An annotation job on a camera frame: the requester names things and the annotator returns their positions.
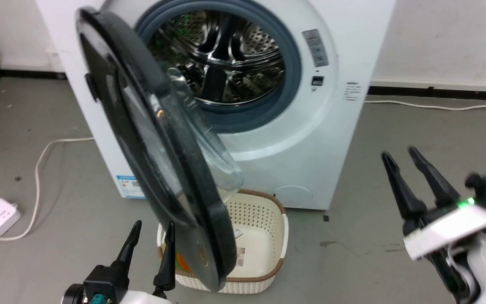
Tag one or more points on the grey instruction sticker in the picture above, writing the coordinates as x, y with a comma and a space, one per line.
315, 47

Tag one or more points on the orange item in basket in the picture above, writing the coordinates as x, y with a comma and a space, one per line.
182, 262

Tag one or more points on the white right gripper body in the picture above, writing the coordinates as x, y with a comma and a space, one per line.
454, 230

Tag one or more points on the black round washing machine door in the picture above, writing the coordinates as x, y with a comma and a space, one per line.
175, 169

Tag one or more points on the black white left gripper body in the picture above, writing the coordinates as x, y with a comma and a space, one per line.
101, 285

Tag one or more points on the blue energy label sticker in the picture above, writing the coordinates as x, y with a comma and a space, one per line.
130, 188

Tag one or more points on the cream perforated laundry basket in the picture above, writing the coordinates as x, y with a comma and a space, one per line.
260, 236

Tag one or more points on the white front-load washing machine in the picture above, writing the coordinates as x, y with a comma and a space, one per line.
340, 139

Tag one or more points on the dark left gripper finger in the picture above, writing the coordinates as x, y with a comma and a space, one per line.
168, 261
129, 247

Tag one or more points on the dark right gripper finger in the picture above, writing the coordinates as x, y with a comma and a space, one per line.
437, 181
403, 192

